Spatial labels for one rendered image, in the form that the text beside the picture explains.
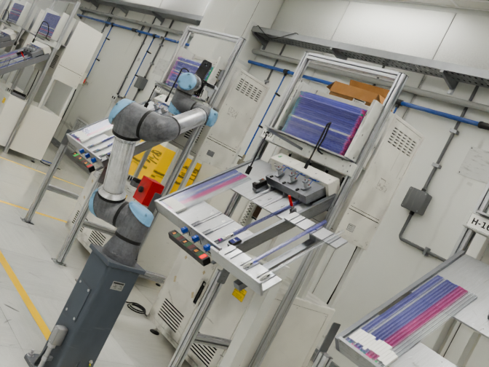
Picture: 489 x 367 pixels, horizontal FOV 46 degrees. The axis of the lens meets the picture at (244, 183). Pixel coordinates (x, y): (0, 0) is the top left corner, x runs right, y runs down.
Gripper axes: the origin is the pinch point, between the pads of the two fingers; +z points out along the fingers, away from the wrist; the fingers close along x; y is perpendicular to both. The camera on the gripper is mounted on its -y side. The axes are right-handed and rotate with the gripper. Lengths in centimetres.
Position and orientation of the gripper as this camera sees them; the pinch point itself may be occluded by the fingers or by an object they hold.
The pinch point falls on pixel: (204, 81)
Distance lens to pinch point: 289.7
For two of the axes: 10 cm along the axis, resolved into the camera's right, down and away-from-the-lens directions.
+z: 1.4, -1.1, 9.8
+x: 8.9, 4.4, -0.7
